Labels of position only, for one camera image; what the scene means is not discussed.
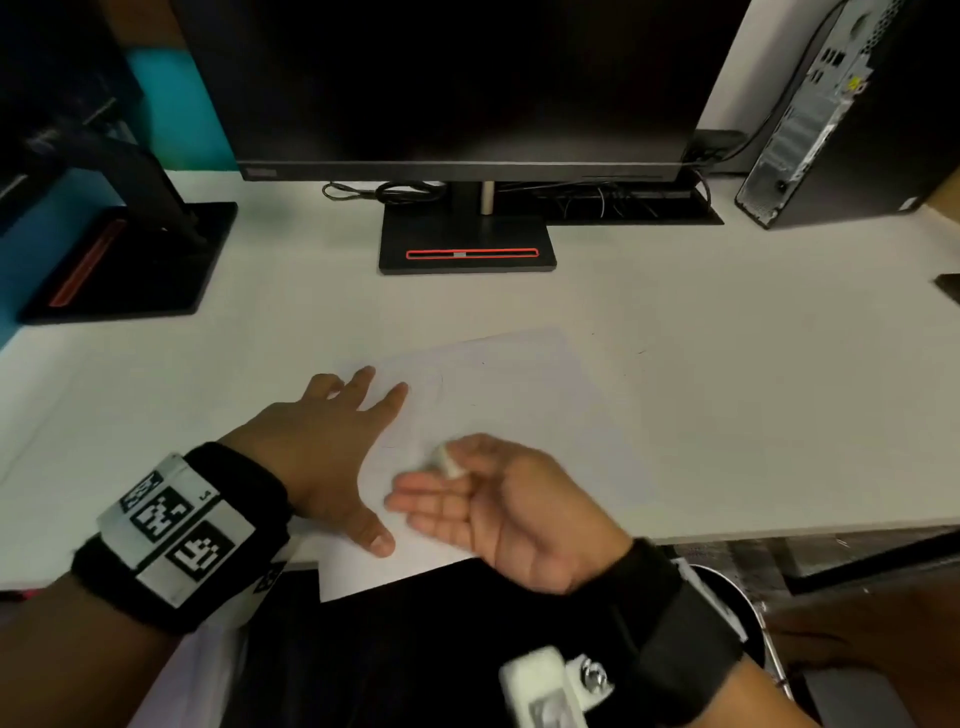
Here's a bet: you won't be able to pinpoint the white eraser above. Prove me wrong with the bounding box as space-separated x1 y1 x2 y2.
426 442 468 480

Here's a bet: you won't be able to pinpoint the person's right hand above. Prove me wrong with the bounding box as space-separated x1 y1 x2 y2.
384 433 636 596

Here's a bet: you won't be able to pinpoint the black wristband with marker tags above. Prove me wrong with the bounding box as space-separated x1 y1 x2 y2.
70 441 294 638

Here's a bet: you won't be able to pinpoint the black monitor stand red slot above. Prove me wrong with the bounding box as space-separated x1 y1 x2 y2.
378 180 558 276

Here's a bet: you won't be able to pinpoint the plain black wristband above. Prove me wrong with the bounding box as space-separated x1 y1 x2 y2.
588 537 745 728

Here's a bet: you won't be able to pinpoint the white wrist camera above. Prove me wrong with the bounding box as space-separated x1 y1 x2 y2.
498 645 618 728

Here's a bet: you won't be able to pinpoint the angled black monitor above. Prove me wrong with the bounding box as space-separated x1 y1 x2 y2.
0 0 145 235

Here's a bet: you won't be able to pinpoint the person's left hand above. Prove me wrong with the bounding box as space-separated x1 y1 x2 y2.
223 366 410 558

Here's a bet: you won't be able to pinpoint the coiled black cables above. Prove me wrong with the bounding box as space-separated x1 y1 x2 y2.
321 180 453 208

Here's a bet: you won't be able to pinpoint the black computer monitor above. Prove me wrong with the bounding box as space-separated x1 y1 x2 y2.
170 0 752 184

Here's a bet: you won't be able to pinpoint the black stand with red stripe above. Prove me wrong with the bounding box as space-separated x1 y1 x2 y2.
18 123 240 326

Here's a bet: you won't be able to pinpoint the metal chair frame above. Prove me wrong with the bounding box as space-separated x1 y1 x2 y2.
671 561 798 702

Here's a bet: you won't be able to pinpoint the person's left forearm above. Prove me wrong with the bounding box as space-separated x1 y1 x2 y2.
0 573 183 728

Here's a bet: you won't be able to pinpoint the black power adapter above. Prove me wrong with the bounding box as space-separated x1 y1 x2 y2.
684 129 749 166

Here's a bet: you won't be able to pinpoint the person's black clothing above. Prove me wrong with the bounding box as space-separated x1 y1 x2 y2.
222 556 624 728

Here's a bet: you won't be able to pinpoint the black desktop computer tower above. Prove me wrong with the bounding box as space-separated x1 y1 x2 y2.
734 0 960 231

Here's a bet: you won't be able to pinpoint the white paper sheet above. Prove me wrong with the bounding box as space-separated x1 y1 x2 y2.
318 327 603 603

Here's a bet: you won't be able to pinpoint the long black cable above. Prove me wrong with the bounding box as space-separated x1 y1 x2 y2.
718 0 852 165

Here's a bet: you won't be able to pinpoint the person's right forearm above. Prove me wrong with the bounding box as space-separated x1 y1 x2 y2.
686 658 820 728

